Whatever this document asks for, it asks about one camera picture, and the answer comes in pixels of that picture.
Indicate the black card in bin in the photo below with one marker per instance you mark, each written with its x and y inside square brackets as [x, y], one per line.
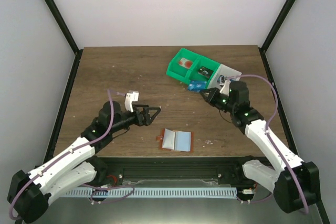
[206, 72]

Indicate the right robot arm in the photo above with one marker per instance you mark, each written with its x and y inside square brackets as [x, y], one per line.
[294, 183]

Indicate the black frame post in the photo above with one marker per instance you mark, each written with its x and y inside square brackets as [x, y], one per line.
[62, 25]
[277, 24]

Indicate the red white card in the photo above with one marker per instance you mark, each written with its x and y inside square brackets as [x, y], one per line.
[185, 63]

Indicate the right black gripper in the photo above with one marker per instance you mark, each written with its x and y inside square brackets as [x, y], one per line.
[210, 100]

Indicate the brown leather card holder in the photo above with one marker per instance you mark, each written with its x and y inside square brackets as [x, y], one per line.
[179, 141]

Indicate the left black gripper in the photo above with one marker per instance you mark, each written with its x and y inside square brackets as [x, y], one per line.
[147, 121]

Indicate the white bin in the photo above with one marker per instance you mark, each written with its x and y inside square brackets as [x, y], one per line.
[221, 74]

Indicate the right black frame post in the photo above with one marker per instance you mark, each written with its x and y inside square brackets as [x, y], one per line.
[277, 24]

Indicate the black aluminium frame rail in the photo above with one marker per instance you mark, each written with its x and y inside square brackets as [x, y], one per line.
[234, 171]

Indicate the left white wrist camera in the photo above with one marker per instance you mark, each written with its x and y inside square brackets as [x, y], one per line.
[130, 97]

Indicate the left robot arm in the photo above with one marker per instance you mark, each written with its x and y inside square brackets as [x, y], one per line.
[30, 194]

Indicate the green bin far left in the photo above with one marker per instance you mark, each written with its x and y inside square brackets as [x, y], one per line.
[177, 72]

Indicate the light blue slotted cable duct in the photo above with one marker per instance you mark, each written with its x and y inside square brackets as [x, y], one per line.
[206, 192]

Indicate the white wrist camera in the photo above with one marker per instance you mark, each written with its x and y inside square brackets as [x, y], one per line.
[130, 97]
[224, 82]

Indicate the green bin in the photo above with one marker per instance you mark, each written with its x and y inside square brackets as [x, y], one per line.
[177, 72]
[192, 73]

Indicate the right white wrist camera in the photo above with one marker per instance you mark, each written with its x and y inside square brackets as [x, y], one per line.
[224, 82]

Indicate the green bin middle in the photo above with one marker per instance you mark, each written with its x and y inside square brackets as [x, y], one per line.
[192, 73]

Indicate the left black frame post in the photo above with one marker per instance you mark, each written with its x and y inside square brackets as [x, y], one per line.
[62, 25]

